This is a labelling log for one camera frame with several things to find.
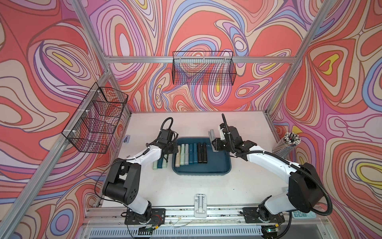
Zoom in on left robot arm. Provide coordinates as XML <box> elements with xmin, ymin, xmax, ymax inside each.
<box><xmin>102</xmin><ymin>128</ymin><xmax>179</xmax><ymax>215</ymax></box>

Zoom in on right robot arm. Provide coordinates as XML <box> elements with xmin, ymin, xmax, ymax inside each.
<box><xmin>211</xmin><ymin>122</ymin><xmax>333</xmax><ymax>222</ymax></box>

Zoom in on small blue clip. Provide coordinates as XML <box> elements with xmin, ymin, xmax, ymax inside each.
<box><xmin>123</xmin><ymin>134</ymin><xmax>131</xmax><ymax>143</ymax></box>

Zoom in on pencil cup holder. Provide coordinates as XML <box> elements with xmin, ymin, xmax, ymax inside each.
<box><xmin>272</xmin><ymin>132</ymin><xmax>301</xmax><ymax>158</ymax></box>

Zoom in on teal desk calculator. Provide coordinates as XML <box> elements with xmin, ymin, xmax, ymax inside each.
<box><xmin>292</xmin><ymin>211</ymin><xmax>316</xmax><ymax>220</ymax></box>

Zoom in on white center rail bracket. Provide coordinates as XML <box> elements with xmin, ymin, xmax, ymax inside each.
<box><xmin>194</xmin><ymin>194</ymin><xmax>208</xmax><ymax>218</ymax></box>

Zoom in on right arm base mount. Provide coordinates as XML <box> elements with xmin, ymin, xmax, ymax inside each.
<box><xmin>239</xmin><ymin>207</ymin><xmax>285</xmax><ymax>225</ymax></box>

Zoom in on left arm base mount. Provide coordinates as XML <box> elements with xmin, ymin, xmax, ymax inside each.
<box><xmin>121</xmin><ymin>208</ymin><xmax>166</xmax><ymax>226</ymax></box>

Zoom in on black wire basket back wall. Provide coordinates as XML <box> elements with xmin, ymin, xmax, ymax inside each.
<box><xmin>172</xmin><ymin>50</ymin><xmax>237</xmax><ymax>86</ymax></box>

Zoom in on black wire basket wall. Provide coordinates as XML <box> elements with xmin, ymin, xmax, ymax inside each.
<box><xmin>172</xmin><ymin>50</ymin><xmax>237</xmax><ymax>86</ymax></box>
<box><xmin>62</xmin><ymin>83</ymin><xmax>128</xmax><ymax>154</ymax></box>

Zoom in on black wire basket left wall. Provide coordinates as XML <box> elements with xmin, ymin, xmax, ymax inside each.
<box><xmin>62</xmin><ymin>83</ymin><xmax>128</xmax><ymax>154</ymax></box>

